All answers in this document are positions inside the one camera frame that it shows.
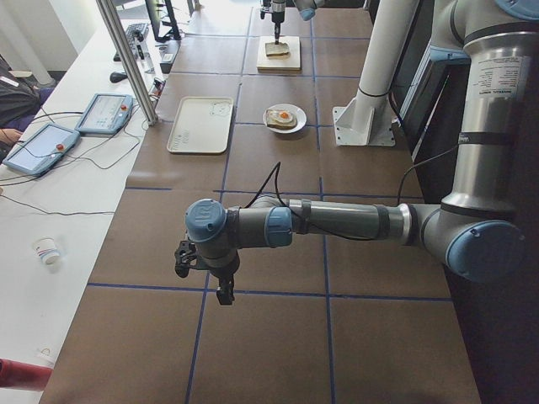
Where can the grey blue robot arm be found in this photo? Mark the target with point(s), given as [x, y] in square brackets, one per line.
[471, 230]
[277, 10]

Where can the bread slice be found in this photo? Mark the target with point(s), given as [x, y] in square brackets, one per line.
[273, 50]

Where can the seated person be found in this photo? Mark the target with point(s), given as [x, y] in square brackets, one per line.
[20, 103]

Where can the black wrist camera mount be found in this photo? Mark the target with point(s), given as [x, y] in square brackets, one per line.
[184, 256]

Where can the white paper cup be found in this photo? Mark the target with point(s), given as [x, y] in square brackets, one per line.
[47, 250]

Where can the white pedestal column base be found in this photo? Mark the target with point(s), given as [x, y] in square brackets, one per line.
[367, 119]

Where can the fried egg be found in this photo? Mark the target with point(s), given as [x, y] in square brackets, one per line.
[281, 117]

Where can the wooden cutting board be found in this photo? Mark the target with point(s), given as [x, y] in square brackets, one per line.
[284, 56]

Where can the blue teach pendant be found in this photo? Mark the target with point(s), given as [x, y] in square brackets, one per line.
[105, 115]
[42, 150]

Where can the far blue teach pendant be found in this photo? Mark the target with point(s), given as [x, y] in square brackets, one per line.
[105, 115]

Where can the aluminium frame post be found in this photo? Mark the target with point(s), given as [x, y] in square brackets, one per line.
[116, 31]

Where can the black monitor stand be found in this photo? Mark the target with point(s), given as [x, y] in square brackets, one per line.
[163, 21]

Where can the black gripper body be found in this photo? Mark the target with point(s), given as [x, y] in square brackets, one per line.
[276, 18]
[224, 274]

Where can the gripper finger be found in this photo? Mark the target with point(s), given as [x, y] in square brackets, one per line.
[277, 33]

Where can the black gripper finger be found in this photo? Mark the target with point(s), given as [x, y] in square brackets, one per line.
[224, 293]

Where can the red object at edge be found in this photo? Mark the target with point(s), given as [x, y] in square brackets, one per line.
[22, 376]

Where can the black keyboard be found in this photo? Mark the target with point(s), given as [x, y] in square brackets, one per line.
[133, 34]

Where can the bottom toast slice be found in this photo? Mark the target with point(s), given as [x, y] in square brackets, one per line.
[280, 127]

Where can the near blue teach pendant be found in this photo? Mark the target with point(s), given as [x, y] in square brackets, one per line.
[42, 150]

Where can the black computer mouse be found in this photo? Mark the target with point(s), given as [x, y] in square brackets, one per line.
[116, 77]

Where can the cream bear tray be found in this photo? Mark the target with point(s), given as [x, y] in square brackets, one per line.
[201, 125]

